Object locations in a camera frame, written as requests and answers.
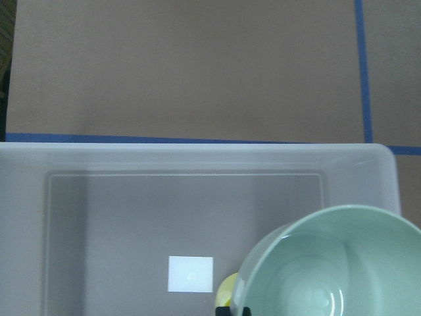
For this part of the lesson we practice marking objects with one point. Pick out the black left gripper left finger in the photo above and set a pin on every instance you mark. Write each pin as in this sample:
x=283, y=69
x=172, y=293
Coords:
x=223, y=311

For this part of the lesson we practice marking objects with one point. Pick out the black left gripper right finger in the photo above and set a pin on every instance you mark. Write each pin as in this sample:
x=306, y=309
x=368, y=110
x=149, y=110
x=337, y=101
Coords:
x=246, y=311

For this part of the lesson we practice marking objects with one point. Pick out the yellow plastic cup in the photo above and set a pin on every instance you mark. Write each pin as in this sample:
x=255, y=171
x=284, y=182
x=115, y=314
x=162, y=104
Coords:
x=225, y=291

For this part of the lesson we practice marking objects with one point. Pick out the mint green bowl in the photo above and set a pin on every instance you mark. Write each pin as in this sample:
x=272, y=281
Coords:
x=345, y=260

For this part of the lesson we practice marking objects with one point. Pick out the translucent plastic storage box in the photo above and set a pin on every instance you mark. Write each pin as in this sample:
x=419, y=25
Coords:
x=87, y=229

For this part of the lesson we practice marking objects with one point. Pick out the white label card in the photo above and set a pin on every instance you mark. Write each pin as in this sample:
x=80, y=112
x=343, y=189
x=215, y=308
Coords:
x=190, y=274

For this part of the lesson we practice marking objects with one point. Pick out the brown paper table cover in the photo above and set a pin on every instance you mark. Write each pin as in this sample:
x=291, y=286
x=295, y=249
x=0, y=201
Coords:
x=273, y=71

